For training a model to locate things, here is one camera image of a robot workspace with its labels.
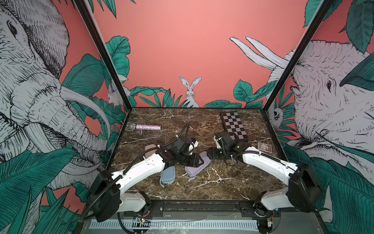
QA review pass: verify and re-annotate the purple zippered umbrella case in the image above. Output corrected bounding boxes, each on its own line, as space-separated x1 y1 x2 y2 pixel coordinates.
185 151 211 177

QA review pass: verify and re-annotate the blue zippered umbrella case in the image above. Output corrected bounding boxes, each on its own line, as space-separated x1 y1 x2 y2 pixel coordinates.
159 166 175 188

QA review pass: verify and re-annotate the pink zippered umbrella case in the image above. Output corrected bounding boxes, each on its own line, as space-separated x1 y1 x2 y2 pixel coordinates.
144 144 158 159

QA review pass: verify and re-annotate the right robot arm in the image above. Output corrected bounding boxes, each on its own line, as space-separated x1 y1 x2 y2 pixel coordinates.
207 132 321 217

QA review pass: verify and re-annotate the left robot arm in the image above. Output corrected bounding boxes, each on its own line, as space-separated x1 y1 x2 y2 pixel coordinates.
79 136 203 223

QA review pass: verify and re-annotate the checkered chess board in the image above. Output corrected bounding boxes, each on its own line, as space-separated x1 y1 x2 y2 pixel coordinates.
220 111 249 141

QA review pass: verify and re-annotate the small card box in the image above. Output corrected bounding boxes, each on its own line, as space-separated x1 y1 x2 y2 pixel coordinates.
258 142 272 154

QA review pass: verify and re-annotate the glittery purple bottle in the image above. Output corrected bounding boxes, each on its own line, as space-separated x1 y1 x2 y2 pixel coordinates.
128 123 162 131

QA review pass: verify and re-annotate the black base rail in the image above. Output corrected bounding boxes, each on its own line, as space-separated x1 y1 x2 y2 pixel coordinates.
84 199 319 218

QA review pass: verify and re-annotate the white perforated cable duct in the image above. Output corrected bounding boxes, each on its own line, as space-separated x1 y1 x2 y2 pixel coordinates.
88 219 259 231

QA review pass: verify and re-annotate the right black frame post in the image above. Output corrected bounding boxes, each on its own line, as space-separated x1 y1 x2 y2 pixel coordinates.
262 0 334 112

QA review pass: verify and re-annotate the black frame post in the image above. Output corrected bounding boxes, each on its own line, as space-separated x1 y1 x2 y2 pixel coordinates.
262 0 334 112
74 0 132 112

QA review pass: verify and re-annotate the left black frame post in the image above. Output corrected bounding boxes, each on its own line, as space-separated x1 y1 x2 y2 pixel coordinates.
74 0 132 112

